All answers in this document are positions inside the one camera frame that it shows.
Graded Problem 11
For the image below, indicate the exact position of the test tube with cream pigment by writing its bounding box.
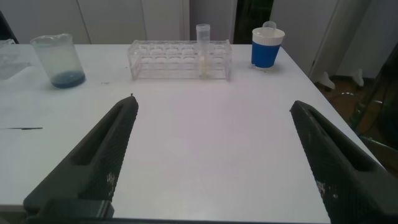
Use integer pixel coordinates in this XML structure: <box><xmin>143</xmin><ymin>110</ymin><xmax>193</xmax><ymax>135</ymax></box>
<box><xmin>195</xmin><ymin>23</ymin><xmax>211</xmax><ymax>79</ymax></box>

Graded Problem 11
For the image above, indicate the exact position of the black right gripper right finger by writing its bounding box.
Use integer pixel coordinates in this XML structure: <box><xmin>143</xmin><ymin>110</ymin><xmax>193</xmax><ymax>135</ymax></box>
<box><xmin>289</xmin><ymin>100</ymin><xmax>398</xmax><ymax>224</ymax></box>

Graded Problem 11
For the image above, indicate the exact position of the clear acrylic test tube rack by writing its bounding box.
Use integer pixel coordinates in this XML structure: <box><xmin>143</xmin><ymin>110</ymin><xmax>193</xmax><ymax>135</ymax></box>
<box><xmin>0</xmin><ymin>39</ymin><xmax>32</xmax><ymax>80</ymax></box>
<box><xmin>127</xmin><ymin>39</ymin><xmax>233</xmax><ymax>82</ymax></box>

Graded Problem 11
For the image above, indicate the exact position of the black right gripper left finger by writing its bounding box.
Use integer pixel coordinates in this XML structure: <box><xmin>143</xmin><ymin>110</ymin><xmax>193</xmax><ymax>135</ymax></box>
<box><xmin>15</xmin><ymin>94</ymin><xmax>139</xmax><ymax>224</ymax></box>

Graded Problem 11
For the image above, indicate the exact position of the blue and white cup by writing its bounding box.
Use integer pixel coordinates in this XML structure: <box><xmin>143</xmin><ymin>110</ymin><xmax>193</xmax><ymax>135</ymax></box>
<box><xmin>251</xmin><ymin>27</ymin><xmax>285</xmax><ymax>69</ymax></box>

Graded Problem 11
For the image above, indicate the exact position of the clear plastic beaker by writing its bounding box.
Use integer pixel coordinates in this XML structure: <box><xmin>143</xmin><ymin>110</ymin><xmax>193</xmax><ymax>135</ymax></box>
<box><xmin>30</xmin><ymin>33</ymin><xmax>86</xmax><ymax>90</ymax></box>

